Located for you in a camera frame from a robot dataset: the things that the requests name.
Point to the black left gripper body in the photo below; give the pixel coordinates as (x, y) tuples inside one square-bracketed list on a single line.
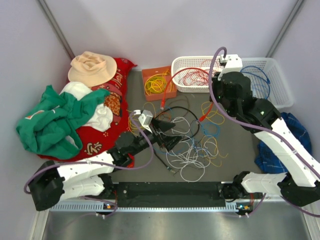
[(158, 138)]

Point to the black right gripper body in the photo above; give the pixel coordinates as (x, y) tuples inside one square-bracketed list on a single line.
[(217, 90)]

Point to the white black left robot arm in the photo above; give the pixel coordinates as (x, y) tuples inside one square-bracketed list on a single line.
[(53, 183)]

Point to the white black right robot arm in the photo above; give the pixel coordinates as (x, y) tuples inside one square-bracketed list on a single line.
[(300, 184)]

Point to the white empty perforated basket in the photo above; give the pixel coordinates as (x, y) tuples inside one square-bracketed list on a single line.
[(268, 81)]

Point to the orange cardboard box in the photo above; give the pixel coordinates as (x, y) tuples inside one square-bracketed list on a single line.
[(156, 84)]

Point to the white garment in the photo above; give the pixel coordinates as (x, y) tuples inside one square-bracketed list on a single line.
[(102, 117)]

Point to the red patterned cloth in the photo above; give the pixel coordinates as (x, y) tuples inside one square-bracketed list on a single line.
[(95, 142)]

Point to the blue plaid cloth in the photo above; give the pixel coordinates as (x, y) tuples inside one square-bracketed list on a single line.
[(267, 161)]

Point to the beige bucket hat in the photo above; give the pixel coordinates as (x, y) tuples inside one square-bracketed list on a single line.
[(92, 69)]

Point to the green garment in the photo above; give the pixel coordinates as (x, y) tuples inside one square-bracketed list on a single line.
[(49, 129)]

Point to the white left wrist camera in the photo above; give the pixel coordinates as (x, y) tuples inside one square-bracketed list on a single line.
[(144, 117)]

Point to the white basket with red cable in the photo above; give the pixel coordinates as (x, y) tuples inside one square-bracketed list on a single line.
[(191, 73)]

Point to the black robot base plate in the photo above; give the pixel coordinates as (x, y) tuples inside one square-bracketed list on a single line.
[(169, 194)]

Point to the slotted cable duct rail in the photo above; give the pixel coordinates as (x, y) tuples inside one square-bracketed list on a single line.
[(82, 206)]

